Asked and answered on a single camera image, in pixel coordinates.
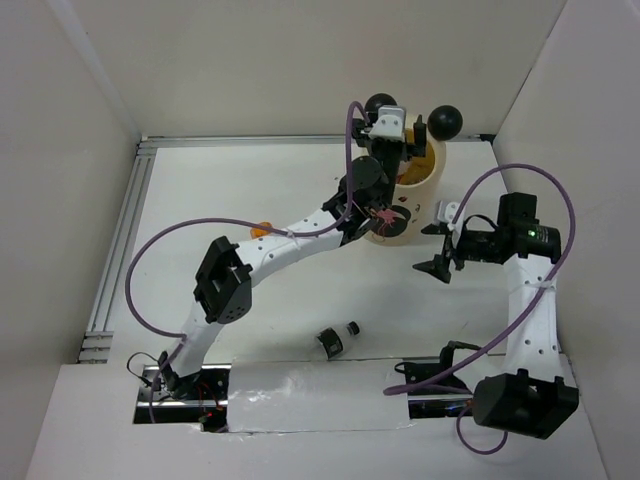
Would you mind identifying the black label small bottle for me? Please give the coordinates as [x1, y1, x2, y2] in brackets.
[315, 321, 361, 360]

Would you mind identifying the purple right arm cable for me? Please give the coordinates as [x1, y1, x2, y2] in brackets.
[383, 163, 577, 455]

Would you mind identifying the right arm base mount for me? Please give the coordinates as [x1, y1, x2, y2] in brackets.
[394, 340, 500, 420]

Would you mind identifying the aluminium frame rail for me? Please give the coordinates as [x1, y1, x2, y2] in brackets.
[89, 136, 507, 366]

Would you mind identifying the cream bin with black ears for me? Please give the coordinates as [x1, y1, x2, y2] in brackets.
[353, 93, 463, 246]

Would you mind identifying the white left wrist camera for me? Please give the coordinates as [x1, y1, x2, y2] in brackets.
[368, 105, 406, 142]

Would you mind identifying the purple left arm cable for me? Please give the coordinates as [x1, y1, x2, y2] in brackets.
[125, 101, 374, 421]

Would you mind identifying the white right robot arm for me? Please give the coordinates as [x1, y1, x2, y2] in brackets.
[415, 193, 579, 439]

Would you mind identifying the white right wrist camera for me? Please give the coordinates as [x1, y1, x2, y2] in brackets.
[434, 200, 465, 231]

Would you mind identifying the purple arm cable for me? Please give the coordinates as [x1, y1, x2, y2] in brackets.
[125, 101, 374, 421]
[383, 163, 577, 455]

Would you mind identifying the small orange plastic bottle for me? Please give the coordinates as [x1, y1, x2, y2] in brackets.
[250, 222, 273, 239]

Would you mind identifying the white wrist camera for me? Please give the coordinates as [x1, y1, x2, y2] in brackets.
[368, 105, 406, 142]
[434, 200, 465, 231]

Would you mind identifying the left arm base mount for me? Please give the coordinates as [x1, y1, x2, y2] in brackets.
[125, 352, 231, 433]

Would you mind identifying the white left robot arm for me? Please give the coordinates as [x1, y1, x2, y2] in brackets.
[158, 105, 430, 399]

